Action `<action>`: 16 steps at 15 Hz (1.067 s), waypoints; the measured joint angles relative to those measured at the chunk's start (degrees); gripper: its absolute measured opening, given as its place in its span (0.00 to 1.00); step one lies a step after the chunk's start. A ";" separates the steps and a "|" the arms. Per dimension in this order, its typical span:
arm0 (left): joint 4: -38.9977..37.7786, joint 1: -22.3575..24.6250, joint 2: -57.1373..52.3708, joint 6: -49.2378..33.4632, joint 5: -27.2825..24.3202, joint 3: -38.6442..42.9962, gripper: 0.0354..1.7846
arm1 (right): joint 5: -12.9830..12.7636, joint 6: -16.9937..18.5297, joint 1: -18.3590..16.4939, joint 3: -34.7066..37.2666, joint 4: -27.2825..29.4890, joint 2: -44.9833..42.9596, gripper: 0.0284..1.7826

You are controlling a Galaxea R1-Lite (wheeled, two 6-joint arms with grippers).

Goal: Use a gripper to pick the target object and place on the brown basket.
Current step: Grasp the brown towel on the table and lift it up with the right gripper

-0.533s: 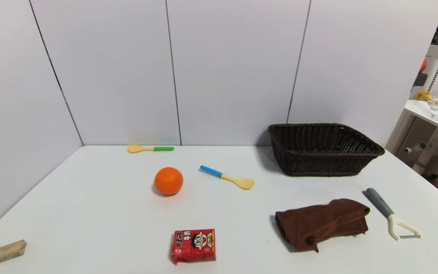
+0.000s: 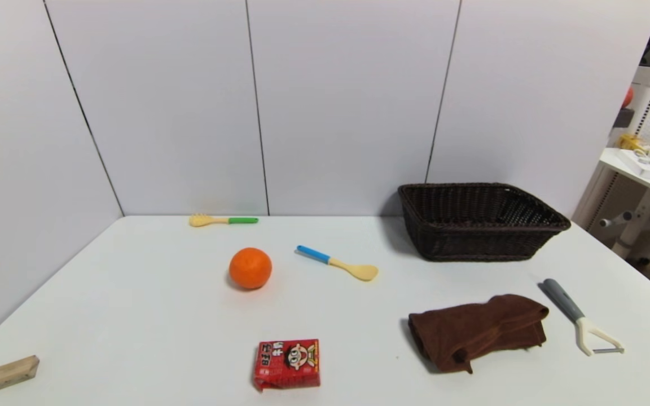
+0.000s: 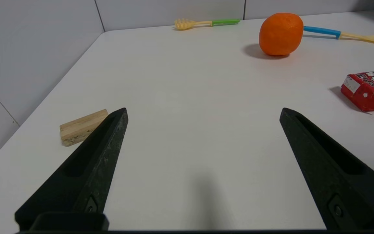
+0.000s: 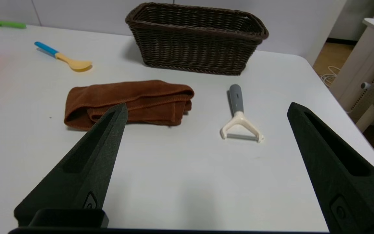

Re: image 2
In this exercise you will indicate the dark brown wicker basket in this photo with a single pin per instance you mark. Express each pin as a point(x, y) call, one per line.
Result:
point(474, 225)

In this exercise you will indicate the orange fruit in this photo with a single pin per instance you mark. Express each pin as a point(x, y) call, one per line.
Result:
point(250, 268)

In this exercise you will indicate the red milk carton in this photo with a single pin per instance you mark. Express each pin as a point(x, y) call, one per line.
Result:
point(287, 363)

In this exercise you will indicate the brown folded cloth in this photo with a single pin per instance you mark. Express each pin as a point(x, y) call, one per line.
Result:
point(477, 330)

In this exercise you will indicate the white side table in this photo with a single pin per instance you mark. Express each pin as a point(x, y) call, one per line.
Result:
point(638, 197)

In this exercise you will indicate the white power adapter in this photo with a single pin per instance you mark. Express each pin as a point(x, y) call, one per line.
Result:
point(640, 163)

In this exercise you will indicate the small wooden block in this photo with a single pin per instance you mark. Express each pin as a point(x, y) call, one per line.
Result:
point(9, 373)

